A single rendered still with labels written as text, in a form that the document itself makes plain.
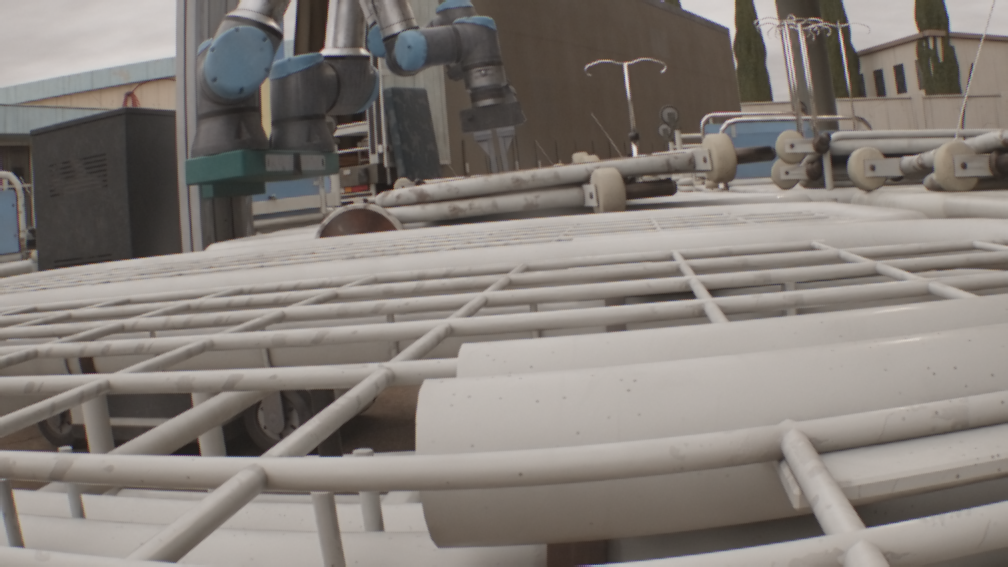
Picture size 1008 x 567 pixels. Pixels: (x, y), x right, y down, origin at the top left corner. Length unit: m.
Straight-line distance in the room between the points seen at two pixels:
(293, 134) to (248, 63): 0.63
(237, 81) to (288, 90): 0.63
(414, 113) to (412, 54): 9.33
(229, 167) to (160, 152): 0.41
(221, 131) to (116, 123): 0.34
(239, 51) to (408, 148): 9.25
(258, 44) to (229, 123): 0.24
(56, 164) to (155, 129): 0.29
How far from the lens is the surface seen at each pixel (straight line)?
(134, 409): 2.55
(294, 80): 2.87
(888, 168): 1.54
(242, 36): 2.26
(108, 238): 2.62
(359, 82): 3.01
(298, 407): 2.45
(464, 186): 1.39
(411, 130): 11.58
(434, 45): 2.39
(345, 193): 11.77
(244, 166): 2.38
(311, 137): 2.86
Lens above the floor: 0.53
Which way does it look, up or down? 4 degrees down
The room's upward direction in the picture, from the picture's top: 5 degrees counter-clockwise
